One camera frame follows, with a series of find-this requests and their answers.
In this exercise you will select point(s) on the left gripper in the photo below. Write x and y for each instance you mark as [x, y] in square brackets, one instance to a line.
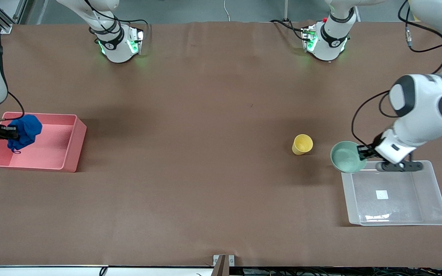
[369, 151]

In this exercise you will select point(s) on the light green bowl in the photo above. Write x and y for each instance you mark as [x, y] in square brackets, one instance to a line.
[345, 157]

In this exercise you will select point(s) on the blue cloth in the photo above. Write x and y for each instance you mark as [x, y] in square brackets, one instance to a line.
[27, 130]

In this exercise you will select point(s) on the yellow plastic cup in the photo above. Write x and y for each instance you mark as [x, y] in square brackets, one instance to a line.
[302, 144]

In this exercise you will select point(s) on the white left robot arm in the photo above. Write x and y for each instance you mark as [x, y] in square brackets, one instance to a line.
[424, 103]

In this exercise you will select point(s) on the pink plastic box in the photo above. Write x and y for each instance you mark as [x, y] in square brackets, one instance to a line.
[48, 153]

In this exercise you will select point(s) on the clear plastic box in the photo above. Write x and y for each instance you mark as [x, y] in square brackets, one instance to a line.
[397, 211]

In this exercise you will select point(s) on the small white label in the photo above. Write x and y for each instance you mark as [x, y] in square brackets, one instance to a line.
[382, 194]

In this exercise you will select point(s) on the thin grey metal pole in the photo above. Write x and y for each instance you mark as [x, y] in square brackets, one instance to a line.
[286, 9]

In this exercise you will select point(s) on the aluminium frame profile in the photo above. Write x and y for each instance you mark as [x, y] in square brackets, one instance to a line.
[8, 27]

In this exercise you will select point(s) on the white table edge rail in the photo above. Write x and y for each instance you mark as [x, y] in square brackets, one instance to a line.
[52, 271]

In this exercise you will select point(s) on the metal table edge bracket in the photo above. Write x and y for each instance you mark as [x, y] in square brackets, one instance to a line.
[223, 264]

